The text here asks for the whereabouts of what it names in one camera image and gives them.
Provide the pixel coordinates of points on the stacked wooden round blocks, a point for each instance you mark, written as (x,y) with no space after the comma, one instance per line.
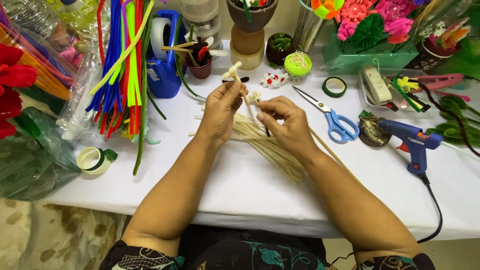
(246,48)

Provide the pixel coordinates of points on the white red pipe cleaner flowers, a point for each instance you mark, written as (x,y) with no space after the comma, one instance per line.
(270,80)

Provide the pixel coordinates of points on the green pipe cleaner piece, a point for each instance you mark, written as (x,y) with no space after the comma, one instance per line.
(407,98)

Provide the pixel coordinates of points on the green floral tape roll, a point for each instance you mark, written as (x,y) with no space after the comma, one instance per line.
(325,87)

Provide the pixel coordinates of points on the cream pipe cleaner flower stem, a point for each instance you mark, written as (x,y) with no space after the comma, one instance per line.
(234,71)

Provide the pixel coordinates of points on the yellow pipe cleaner flower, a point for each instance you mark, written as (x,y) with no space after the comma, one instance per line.
(407,84)

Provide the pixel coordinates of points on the dark pot with orange flower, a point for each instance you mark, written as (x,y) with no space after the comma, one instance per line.
(438,47)

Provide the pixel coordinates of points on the bundle of coloured pipe cleaners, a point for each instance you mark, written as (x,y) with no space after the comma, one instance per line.
(127,75)

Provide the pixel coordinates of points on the white core green tape roll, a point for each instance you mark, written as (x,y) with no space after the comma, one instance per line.
(83,162)

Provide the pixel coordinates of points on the clear plastic tray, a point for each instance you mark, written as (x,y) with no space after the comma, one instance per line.
(422,75)

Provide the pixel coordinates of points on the thin wooden skewer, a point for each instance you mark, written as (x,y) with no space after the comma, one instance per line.
(332,152)

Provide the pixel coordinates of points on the small cream pipe cleaner petal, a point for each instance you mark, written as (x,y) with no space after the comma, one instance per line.
(255,96)

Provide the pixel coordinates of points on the green pipe cleaner leaves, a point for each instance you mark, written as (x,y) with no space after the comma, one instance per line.
(455,127)

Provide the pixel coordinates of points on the brown flower pot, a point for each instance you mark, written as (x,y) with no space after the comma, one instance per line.
(251,18)

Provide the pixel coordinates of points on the person's left hand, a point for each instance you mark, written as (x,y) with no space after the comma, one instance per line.
(219,112)

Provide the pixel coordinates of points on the green box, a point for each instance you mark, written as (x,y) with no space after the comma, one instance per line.
(371,58)

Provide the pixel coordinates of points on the pipe cleaner flower bouquet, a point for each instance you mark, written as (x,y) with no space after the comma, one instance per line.
(365,18)

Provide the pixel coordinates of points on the stack of clear round containers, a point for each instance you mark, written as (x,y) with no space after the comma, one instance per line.
(200,17)

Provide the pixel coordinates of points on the clear plastic bottle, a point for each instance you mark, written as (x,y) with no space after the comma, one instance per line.
(32,17)

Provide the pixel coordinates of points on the shiny metal vase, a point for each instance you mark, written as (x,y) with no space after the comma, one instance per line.
(307,30)

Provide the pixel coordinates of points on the blue tape dispenser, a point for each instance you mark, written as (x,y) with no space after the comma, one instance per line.
(167,75)

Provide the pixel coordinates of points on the blue hot glue gun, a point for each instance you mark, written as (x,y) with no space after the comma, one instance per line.
(410,137)

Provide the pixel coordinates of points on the brown pot with green cactus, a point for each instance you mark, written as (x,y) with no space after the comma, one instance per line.
(279,50)

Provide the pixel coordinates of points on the green lid jar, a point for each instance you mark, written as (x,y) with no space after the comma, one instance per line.
(298,64)

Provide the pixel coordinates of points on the red pipe cleaner flower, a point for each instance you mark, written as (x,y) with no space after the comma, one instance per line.
(13,75)

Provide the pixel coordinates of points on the brown dish with glue residue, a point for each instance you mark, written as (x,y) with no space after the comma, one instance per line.
(371,131)

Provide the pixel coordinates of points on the bag of green pipe cleaners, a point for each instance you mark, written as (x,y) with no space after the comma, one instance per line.
(33,165)

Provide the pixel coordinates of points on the person's dark patterned clothing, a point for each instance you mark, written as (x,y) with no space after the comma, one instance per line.
(243,251)

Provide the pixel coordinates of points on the pink plastic tool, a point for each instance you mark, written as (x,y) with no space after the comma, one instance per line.
(440,80)

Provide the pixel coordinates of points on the clear plastic bag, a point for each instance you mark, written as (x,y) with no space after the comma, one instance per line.
(78,105)

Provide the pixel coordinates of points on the long brown pipe cleaner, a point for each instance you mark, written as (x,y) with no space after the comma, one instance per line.
(452,116)

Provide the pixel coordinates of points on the maroon cup with craft sticks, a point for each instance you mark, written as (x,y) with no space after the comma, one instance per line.
(200,62)

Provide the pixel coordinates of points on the pile of cream pipe cleaners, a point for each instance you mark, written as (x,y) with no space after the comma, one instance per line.
(277,155)

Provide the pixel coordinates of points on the bag of orange pipe cleaners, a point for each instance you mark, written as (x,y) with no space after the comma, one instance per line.
(41,63)

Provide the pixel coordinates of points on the white stapler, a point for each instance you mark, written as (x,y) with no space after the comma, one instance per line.
(376,86)

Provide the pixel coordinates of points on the person's right hand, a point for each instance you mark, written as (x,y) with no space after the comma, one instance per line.
(290,127)

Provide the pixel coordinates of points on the short black pipe cleaner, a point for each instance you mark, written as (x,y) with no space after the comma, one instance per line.
(243,79)

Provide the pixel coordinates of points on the white tablecloth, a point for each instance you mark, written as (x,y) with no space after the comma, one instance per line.
(240,202)

